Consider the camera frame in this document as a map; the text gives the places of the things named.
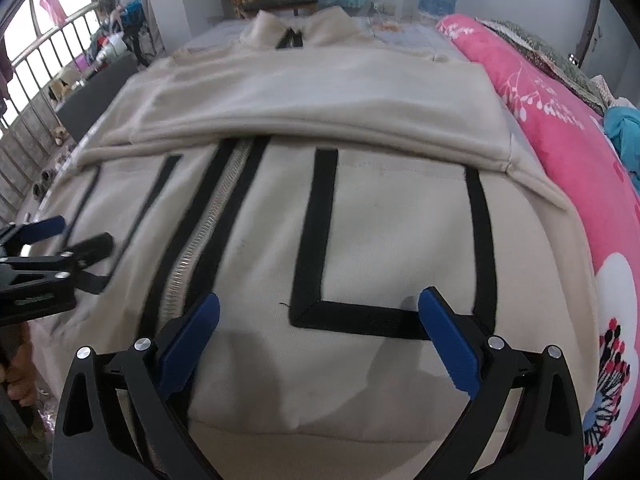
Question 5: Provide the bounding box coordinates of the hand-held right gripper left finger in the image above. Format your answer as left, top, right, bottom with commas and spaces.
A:
52, 292, 222, 480

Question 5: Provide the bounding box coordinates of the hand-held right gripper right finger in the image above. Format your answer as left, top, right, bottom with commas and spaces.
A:
418, 286, 586, 480

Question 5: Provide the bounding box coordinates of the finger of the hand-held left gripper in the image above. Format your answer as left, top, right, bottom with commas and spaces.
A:
0, 215, 67, 261
0, 231, 116, 317

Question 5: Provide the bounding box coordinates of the cream zip jacket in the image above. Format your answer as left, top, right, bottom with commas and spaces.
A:
27, 7, 601, 480

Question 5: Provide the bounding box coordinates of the pile of clothes and bags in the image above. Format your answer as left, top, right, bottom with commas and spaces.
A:
90, 0, 151, 66

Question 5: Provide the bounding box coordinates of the person's left hand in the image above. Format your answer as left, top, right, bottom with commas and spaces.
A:
0, 330, 40, 408

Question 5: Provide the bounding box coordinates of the grey cabinet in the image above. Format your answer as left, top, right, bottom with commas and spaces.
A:
57, 52, 138, 143

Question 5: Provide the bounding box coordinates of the pink floral blanket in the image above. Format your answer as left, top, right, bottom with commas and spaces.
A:
435, 14, 640, 480

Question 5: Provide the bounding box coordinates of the metal window railing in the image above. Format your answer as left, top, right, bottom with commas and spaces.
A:
0, 2, 101, 226

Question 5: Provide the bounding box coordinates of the pink hanging garment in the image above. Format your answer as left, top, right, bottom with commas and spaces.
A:
39, 0, 68, 26

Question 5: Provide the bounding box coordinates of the blue floral cloth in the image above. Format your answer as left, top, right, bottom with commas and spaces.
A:
602, 105, 640, 186

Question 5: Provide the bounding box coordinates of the grey-green lace-trimmed blanket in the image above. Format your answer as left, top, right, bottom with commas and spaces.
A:
480, 19, 608, 111

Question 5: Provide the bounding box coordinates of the plaid floral tablecloth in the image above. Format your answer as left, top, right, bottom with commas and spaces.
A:
37, 12, 546, 241

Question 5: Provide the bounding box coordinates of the door with brown frame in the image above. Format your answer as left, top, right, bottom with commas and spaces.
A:
570, 0, 608, 81

